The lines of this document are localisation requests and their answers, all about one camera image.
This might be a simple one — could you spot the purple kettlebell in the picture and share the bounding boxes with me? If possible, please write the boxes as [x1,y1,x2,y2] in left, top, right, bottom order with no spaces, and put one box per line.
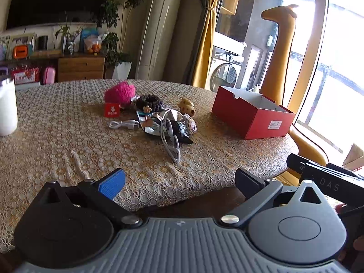
[0,67,9,76]

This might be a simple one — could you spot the white washing machine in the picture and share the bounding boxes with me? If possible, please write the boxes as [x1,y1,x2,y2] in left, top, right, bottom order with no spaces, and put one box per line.
[204,31,247,92]

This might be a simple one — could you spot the pink monster plush keychain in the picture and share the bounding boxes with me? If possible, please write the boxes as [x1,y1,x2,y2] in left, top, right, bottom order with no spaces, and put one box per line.
[183,114,197,135]

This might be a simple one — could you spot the lace patterned tablecloth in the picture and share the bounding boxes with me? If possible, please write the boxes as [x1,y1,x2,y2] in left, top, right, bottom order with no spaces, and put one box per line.
[1,80,298,253]

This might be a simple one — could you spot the pink white snack packet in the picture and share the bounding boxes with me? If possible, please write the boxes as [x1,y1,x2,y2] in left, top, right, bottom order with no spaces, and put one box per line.
[132,96,165,118]

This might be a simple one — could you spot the pink small case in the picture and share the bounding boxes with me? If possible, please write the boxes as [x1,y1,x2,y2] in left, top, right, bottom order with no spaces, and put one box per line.
[43,67,56,85]

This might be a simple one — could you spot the white usb cable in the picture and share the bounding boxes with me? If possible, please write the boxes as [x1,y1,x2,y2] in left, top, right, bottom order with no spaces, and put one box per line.
[159,108,181,164]

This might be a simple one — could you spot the orange clock radio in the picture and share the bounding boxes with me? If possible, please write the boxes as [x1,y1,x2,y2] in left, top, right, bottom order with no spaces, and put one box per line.
[12,44,29,60]

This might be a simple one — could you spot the wooden tv cabinet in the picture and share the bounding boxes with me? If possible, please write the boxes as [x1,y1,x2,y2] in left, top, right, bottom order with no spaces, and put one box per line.
[1,53,107,83]

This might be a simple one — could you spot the red cardboard box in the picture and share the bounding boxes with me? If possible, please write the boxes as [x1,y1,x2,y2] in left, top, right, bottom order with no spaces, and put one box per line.
[212,86,296,140]

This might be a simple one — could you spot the white cup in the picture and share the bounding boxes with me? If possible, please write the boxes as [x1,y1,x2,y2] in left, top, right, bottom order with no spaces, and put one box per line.
[0,75,18,137]

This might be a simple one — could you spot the red gift box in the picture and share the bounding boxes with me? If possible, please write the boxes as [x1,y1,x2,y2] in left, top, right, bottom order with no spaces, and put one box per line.
[11,67,40,85]

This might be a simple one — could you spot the pink fuzzy plush ball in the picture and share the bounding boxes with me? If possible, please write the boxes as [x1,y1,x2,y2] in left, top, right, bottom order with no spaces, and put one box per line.
[104,81,136,108]

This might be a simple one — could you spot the silver foil snack packet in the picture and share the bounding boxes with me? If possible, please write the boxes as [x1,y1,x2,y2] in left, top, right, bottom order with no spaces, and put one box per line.
[137,109,184,136]

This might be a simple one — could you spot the glass vase with plant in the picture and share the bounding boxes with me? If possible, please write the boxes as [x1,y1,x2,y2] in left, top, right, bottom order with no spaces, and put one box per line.
[55,12,83,56]

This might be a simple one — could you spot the beige standing air conditioner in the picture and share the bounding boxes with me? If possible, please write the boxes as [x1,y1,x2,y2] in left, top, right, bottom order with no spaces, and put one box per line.
[135,0,181,81]

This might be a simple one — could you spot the white coiled charger cable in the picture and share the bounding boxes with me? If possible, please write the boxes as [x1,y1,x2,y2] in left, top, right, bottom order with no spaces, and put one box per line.
[107,119,140,131]

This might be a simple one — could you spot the photo frame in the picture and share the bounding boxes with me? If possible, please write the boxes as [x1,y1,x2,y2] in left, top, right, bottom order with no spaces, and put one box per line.
[6,34,33,60]

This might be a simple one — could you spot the black speaker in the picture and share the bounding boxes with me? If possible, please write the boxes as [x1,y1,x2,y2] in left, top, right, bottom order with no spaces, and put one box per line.
[38,35,48,51]

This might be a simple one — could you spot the yellow squishy animal toy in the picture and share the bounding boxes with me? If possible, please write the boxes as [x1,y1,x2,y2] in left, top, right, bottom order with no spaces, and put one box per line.
[178,98,196,117]

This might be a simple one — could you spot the small red tag card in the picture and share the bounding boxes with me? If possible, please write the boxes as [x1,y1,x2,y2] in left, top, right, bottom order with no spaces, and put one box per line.
[104,102,120,118]

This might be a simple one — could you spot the dark brown hair scrunchie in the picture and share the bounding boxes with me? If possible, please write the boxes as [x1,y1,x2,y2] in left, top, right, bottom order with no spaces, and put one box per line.
[135,94,162,114]

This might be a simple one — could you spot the bag of oranges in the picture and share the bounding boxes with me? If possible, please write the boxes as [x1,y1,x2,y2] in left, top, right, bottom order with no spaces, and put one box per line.
[84,33,107,56]

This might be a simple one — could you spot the black television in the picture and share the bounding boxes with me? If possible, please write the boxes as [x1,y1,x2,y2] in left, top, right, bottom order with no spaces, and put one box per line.
[5,0,106,30]

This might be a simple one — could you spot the tall potted plant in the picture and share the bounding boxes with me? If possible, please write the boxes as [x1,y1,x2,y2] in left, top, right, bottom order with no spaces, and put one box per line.
[96,0,143,81]

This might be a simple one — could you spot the yellow curtain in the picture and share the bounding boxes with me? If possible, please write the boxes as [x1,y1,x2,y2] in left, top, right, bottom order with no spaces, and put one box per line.
[190,0,218,88]

